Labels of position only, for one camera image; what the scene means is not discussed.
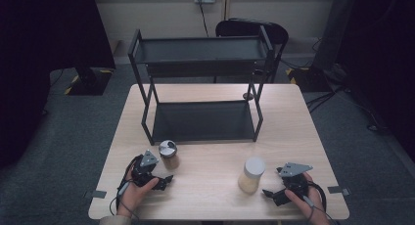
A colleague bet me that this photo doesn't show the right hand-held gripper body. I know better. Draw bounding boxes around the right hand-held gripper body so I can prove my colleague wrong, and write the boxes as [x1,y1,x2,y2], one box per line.
[276,162,314,196]

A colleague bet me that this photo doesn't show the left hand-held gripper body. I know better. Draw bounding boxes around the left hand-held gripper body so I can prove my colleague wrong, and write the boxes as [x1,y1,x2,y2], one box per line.
[130,149,161,188]

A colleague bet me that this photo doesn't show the silver lid brown spice jar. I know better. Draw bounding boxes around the silver lid brown spice jar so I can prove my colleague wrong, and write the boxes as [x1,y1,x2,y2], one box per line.
[158,139,181,170]

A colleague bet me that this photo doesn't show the white lid beige spice jar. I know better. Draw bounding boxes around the white lid beige spice jar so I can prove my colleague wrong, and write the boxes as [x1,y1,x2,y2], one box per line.
[237,157,266,196]

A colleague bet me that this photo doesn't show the black metal two-tier rack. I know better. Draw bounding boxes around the black metal two-tier rack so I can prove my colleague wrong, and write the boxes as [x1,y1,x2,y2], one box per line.
[127,24,277,147]

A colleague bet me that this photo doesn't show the person's right hand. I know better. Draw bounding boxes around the person's right hand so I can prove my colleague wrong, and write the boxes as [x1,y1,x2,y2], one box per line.
[284,171,323,225]

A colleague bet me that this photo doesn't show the person's left hand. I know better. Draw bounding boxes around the person's left hand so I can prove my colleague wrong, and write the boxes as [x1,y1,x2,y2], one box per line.
[115,167,161,219]

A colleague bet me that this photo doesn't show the grey tape piece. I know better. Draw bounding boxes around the grey tape piece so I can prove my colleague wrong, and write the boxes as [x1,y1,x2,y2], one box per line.
[82,190,108,201]
[327,185,352,197]

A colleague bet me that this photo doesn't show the black stand base yellow tape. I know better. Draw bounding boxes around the black stand base yellow tape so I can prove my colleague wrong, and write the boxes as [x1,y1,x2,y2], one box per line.
[285,66,332,93]
[64,67,115,97]

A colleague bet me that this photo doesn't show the black chair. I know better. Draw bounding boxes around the black chair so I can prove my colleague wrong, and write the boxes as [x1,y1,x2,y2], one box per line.
[213,18,290,85]

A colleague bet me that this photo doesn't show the dark curtain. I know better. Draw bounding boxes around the dark curtain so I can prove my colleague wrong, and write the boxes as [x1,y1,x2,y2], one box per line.
[0,0,116,170]
[336,0,415,155]

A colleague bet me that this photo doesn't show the grey upright column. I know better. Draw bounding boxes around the grey upright column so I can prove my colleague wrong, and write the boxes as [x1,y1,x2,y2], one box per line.
[312,0,358,72]

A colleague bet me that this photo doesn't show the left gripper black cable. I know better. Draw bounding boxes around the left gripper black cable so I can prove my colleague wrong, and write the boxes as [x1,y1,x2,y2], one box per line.
[116,154,144,200]

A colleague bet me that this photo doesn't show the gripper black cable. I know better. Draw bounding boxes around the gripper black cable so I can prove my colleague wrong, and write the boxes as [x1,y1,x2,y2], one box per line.
[116,154,144,200]
[306,180,328,213]

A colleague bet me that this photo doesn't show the right gripper thin grey cable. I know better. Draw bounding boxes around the right gripper thin grey cable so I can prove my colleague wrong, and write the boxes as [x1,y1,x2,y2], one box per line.
[302,195,337,225]

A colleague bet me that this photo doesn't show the gripper thin grey cable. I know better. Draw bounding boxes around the gripper thin grey cable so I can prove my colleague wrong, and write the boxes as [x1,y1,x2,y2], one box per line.
[302,195,337,225]
[109,180,141,220]

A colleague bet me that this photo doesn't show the left gripper thin grey cable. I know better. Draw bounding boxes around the left gripper thin grey cable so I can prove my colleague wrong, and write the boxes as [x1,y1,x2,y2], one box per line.
[109,180,141,220]

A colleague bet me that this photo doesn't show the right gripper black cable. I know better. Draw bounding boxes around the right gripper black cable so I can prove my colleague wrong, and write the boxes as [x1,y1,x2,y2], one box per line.
[306,180,328,213]

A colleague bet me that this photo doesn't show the black floor cables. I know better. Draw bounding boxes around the black floor cables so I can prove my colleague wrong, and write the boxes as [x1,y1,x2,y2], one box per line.
[305,82,391,135]

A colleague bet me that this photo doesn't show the black power cable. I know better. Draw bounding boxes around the black power cable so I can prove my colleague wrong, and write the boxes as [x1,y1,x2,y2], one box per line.
[197,0,210,39]

